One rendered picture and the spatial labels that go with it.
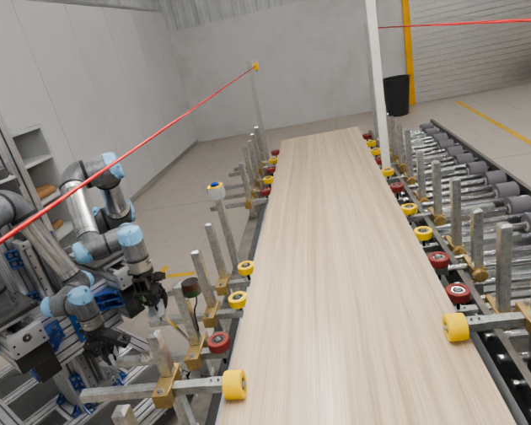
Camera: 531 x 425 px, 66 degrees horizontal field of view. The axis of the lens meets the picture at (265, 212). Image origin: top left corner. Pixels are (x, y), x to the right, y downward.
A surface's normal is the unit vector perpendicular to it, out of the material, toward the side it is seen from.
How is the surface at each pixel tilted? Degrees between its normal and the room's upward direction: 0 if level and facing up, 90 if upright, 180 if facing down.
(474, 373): 0
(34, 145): 90
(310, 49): 90
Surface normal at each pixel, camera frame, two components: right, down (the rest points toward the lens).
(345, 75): -0.13, 0.41
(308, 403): -0.21, -0.90
